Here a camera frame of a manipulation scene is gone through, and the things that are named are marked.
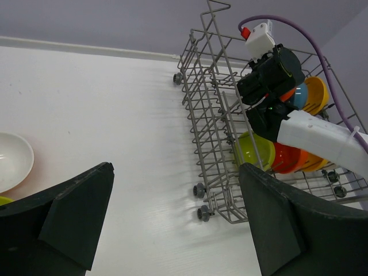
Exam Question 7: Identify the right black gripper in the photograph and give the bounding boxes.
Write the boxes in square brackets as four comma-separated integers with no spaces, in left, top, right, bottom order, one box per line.
[237,44,305,141]

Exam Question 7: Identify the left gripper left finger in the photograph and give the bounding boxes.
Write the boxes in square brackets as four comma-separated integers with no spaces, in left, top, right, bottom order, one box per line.
[1,162,114,275]

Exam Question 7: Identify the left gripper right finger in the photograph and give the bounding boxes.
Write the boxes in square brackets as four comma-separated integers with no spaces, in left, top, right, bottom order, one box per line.
[239,163,367,275]

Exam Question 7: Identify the blue bowl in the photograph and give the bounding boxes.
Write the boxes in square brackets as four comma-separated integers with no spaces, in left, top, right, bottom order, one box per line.
[287,83,308,109]

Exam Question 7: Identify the large yellow bowl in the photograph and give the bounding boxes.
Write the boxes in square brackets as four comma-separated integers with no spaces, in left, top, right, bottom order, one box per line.
[303,76,329,116]

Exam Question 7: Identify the green bowl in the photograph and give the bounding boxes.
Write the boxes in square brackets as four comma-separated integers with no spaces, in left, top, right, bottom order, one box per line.
[234,132,275,171]
[0,196,14,206]

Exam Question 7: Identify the small yellow bowl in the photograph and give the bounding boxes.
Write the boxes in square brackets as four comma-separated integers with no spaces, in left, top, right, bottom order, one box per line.
[301,153,329,172]

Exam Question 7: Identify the orange bowl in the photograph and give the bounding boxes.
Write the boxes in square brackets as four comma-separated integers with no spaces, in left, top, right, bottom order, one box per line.
[271,143,309,174]
[280,88,296,102]

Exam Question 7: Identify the white orange-bottom bowl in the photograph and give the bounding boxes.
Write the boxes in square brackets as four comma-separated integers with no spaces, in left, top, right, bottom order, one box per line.
[1,132,35,193]

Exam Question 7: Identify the grey wire dish rack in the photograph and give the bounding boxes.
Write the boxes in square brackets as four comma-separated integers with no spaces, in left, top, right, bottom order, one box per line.
[173,1,367,224]

